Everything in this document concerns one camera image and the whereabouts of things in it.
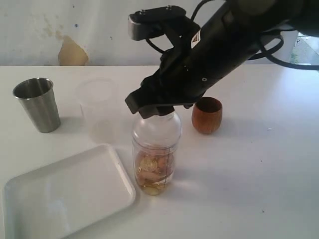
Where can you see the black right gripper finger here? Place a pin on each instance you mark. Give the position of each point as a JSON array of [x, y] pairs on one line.
[[150, 111], [138, 99]]

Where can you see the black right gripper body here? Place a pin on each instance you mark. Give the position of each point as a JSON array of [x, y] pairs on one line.
[[188, 69]]

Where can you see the white rectangular tray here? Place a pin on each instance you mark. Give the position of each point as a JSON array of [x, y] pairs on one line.
[[62, 198]]

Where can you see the stainless steel cup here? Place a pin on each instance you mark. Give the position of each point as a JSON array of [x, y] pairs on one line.
[[37, 97]]

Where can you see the translucent plastic container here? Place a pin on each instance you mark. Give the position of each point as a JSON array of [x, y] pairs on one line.
[[101, 110]]

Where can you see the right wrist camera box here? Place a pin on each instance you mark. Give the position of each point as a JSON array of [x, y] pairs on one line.
[[145, 23]]

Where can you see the clear measuring cylinder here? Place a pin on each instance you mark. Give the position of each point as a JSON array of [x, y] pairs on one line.
[[154, 171]]

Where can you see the brown wooden cup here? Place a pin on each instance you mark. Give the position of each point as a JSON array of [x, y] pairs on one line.
[[207, 115]]

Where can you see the clear dome strainer lid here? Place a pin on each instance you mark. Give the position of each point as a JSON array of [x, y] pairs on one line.
[[157, 132]]

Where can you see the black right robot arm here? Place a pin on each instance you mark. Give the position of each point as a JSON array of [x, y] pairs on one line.
[[245, 27]]

